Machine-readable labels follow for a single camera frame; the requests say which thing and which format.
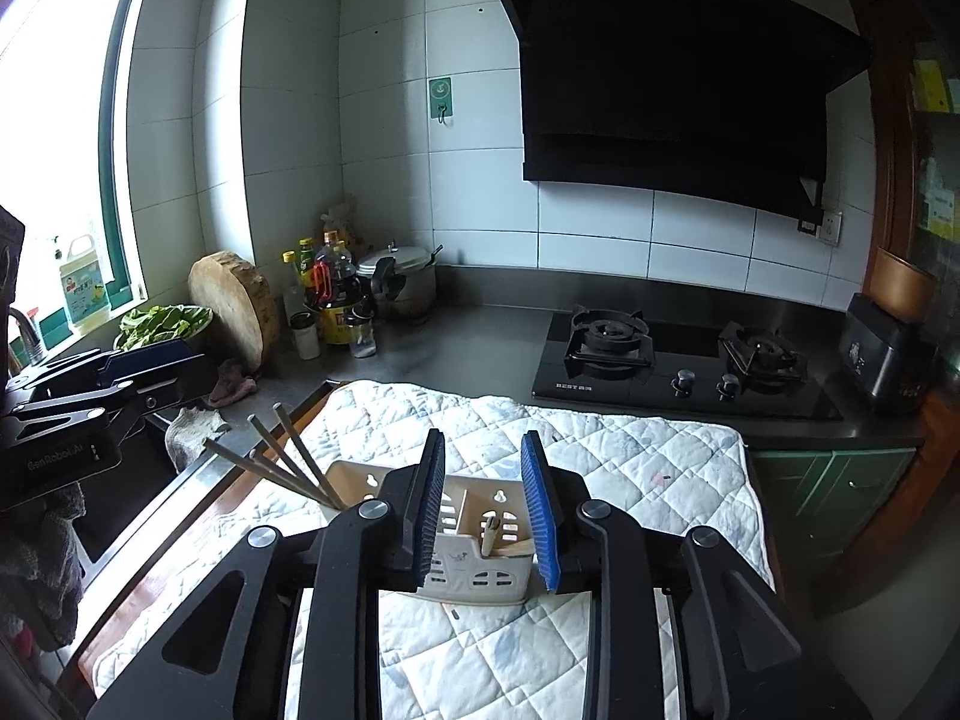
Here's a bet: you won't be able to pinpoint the yellow label oil bottle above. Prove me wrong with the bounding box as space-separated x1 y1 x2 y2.
313 231 361 346

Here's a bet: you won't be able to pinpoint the dark soy sauce bottle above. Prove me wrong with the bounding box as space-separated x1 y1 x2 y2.
347 301 377 359

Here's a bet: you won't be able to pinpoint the black range hood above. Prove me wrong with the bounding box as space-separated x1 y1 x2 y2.
501 0 866 229

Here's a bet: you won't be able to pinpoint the round wooden cutting board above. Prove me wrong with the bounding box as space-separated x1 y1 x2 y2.
187 250 281 372

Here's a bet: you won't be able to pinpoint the green wall hook sticker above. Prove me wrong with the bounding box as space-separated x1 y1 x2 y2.
428 76 454 125

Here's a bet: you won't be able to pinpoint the cream plastic utensil holder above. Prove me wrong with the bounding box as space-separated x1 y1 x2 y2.
320 460 539 607

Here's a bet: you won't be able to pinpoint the black gas stove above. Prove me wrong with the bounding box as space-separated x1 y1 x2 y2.
532 309 839 421

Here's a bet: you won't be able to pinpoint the green cabinet drawers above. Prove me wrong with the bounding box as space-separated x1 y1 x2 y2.
750 447 916 574

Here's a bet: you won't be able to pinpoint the wooden chopstick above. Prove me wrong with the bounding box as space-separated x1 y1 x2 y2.
247 415 343 509
493 538 535 557
274 401 347 511
480 514 501 559
203 437 334 507

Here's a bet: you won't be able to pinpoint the black box appliance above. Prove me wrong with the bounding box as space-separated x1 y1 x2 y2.
839 293 935 401

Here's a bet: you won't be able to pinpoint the black sink faucet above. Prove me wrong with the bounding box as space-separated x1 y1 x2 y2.
10 307 46 366

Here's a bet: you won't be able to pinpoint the wall power socket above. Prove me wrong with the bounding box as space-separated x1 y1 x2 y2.
817 210 843 247

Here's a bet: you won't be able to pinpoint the white detergent jug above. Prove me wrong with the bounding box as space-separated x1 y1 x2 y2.
59 234 110 335

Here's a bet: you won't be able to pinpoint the white quilted cloth mat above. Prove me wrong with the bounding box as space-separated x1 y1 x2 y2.
93 380 775 718

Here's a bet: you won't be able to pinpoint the white small jar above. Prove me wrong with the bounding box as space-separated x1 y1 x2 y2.
290 310 320 361

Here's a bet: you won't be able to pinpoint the metal bowl of greens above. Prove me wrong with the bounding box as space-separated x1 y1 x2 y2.
112 304 213 351

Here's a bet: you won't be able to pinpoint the silver pressure cooker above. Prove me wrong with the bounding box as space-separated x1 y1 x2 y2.
358 242 443 323

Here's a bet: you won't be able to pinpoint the copper coloured pot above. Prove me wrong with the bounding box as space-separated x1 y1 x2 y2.
867 249 937 323

